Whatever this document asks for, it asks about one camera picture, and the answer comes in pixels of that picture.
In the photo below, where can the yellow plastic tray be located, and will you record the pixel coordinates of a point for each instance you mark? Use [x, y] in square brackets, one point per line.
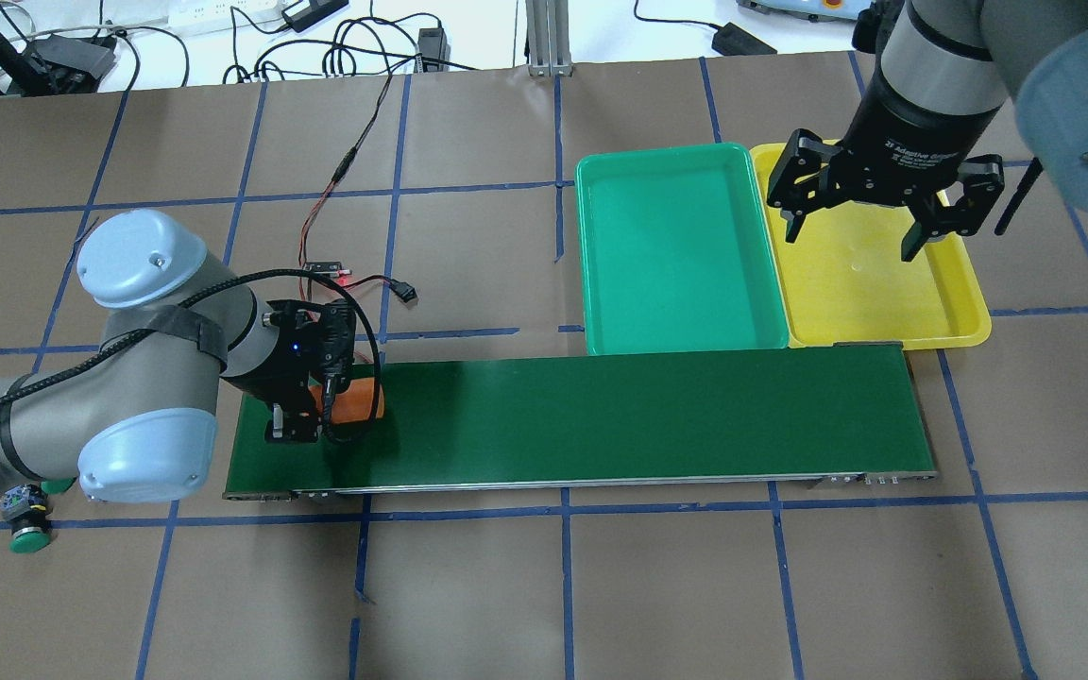
[844, 282]

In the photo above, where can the green conveyor belt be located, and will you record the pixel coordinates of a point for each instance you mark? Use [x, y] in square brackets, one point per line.
[804, 414]

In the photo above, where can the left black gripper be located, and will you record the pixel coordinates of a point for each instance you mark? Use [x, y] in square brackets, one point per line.
[261, 380]

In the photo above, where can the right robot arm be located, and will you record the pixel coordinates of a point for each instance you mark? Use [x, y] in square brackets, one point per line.
[942, 71]

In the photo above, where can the green plastic tray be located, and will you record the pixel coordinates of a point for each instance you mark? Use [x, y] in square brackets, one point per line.
[675, 252]

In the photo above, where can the black power adapter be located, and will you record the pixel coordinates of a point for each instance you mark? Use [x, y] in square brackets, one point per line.
[433, 50]

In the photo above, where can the green push button switch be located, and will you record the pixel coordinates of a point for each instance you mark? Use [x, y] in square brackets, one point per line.
[58, 487]
[25, 509]

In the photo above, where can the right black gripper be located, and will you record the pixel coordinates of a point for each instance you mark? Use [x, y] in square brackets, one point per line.
[917, 127]

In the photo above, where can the small black controller board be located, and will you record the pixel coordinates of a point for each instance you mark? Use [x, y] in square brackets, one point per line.
[328, 268]

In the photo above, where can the white power strip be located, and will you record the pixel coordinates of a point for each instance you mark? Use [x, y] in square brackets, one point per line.
[189, 18]

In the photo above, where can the aluminium frame post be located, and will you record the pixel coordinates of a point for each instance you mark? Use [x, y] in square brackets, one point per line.
[548, 38]

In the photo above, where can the black camera stand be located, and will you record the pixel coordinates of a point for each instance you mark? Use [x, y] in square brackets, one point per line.
[56, 64]

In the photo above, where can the plain orange cylinder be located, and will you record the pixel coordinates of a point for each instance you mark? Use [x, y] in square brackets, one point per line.
[352, 405]

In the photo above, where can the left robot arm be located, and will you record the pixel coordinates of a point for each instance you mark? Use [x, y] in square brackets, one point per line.
[137, 422]

